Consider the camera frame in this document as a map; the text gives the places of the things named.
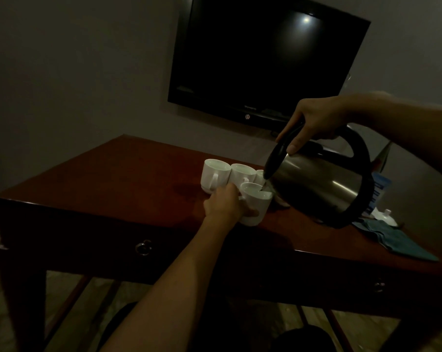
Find person's dark trousers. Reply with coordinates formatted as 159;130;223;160
96;300;337;352

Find person's right hand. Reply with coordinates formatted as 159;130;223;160
275;94;356;155

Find blue printed card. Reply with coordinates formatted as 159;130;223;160
366;172;393;217

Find teal cloth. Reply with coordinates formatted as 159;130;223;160
352;218;440;263

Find white ceramic lid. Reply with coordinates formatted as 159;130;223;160
370;208;398;228

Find dark red wooden desk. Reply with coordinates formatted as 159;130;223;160
0;134;442;352

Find stainless steel electric kettle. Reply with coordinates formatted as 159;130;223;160
263;121;375;230

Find person's left forearm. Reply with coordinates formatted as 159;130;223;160
99;215;240;352

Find person's right forearm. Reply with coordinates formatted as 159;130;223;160
347;91;442;184

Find black flat-screen television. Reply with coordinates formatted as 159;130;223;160
167;0;371;132

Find person's left hand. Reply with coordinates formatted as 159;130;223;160
203;183;260;226

